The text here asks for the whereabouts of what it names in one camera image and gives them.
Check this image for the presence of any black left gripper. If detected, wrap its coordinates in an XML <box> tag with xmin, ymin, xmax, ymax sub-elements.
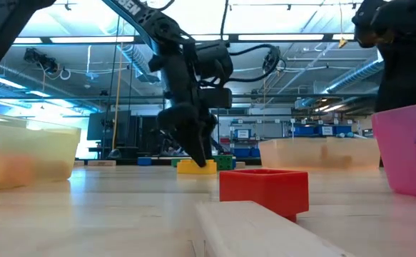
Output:
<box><xmin>156</xmin><ymin>81</ymin><xmax>233</xmax><ymax>168</ymax></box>

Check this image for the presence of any green long toy brick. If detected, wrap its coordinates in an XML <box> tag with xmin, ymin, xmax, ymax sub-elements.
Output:
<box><xmin>213</xmin><ymin>154</ymin><xmax>234</xmax><ymax>171</ymax></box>

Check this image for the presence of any blue storage bin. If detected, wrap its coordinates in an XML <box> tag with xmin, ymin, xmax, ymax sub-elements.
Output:
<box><xmin>233</xmin><ymin>147</ymin><xmax>261</xmax><ymax>158</ymax></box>

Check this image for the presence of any black computer monitor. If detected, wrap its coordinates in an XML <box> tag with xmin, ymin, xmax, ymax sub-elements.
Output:
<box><xmin>135</xmin><ymin>115</ymin><xmax>166</xmax><ymax>155</ymax></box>
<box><xmin>86</xmin><ymin>110</ymin><xmax>133</xmax><ymax>142</ymax></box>

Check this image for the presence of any red toy brick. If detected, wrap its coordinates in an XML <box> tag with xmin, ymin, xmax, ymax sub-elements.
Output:
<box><xmin>218</xmin><ymin>168</ymin><xmax>310</xmax><ymax>223</ymax></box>

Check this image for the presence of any peach plastic bin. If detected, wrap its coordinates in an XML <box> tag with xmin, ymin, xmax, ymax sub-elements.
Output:
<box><xmin>258</xmin><ymin>136</ymin><xmax>382</xmax><ymax>171</ymax></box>

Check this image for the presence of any yellow plastic bin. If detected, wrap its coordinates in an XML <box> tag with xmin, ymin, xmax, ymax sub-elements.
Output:
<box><xmin>0</xmin><ymin>109</ymin><xmax>82</xmax><ymax>193</ymax></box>

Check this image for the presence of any pink plastic bin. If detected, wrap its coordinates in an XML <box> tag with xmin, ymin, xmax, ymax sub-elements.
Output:
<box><xmin>370</xmin><ymin>101</ymin><xmax>416</xmax><ymax>201</ymax></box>

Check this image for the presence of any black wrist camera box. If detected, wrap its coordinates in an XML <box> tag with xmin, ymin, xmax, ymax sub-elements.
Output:
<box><xmin>195</xmin><ymin>41</ymin><xmax>234</xmax><ymax>81</ymax></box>

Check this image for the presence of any yellow hanging cable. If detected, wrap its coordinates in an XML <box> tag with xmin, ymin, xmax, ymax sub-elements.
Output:
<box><xmin>111</xmin><ymin>42</ymin><xmax>123</xmax><ymax>151</ymax></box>

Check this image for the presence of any black looped cable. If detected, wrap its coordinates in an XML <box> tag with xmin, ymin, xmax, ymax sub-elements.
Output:
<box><xmin>220</xmin><ymin>0</ymin><xmax>282</xmax><ymax>84</ymax></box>

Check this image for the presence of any silver ventilation duct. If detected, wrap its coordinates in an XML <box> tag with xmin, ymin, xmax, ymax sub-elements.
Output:
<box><xmin>116</xmin><ymin>43</ymin><xmax>161</xmax><ymax>85</ymax></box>
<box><xmin>321</xmin><ymin>59</ymin><xmax>385</xmax><ymax>94</ymax></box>

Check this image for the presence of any black ceiling camera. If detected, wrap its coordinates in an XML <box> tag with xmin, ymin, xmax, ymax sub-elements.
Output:
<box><xmin>263</xmin><ymin>45</ymin><xmax>286</xmax><ymax>73</ymax></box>
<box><xmin>23</xmin><ymin>47</ymin><xmax>59</xmax><ymax>75</ymax></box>

